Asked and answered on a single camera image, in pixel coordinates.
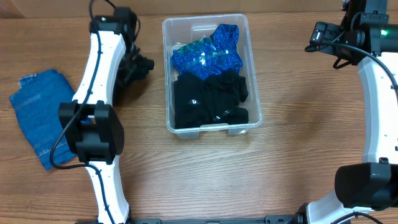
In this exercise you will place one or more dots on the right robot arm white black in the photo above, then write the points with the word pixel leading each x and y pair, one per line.
pixel 367 40

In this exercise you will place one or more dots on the blue denim cloth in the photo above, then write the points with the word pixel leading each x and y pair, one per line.
pixel 36 106

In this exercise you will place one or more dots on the shiny blue sequin cloth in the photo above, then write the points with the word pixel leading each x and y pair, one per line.
pixel 210 55

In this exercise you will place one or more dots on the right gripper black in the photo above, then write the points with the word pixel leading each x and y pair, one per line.
pixel 348 57

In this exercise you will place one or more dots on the black cloth with band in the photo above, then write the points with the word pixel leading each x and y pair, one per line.
pixel 129 70

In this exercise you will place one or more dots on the black cloth bundle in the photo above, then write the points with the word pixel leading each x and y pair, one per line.
pixel 188 99
pixel 222 95

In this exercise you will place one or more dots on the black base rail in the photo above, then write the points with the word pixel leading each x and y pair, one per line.
pixel 269 219

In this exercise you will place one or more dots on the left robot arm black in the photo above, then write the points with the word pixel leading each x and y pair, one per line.
pixel 90 125

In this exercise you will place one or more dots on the clear plastic storage bin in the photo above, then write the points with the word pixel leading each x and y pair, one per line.
pixel 180 31

